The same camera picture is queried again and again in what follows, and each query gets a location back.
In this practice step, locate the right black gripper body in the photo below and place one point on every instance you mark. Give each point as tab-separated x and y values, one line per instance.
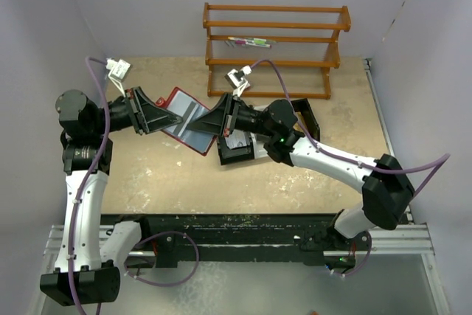
233	111

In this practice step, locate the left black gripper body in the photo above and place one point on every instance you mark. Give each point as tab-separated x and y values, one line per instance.
133	111

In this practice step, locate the red leather card holder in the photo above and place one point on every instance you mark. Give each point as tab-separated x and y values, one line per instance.
199	145

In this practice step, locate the black and white organiser tray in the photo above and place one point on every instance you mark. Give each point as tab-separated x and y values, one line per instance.
254	149

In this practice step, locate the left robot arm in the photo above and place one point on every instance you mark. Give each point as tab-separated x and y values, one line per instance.
87	270

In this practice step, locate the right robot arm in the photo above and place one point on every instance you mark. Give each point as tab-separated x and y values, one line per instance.
386	191

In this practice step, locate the grey card in tray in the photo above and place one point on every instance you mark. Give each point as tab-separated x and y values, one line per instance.
237	139

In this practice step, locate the bundle of coloured pens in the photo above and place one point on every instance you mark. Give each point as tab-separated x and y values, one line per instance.
254	42

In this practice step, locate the wooden three-tier shelf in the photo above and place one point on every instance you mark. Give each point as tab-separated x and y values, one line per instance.
307	38

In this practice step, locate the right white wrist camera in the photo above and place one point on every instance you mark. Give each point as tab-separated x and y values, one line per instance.
237	78

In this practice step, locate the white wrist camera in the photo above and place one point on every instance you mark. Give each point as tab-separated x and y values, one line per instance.
237	78
117	72

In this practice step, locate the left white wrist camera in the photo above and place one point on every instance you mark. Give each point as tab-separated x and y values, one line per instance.
117	72

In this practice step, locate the aluminium frame rail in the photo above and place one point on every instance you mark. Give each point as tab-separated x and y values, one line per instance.
405	240

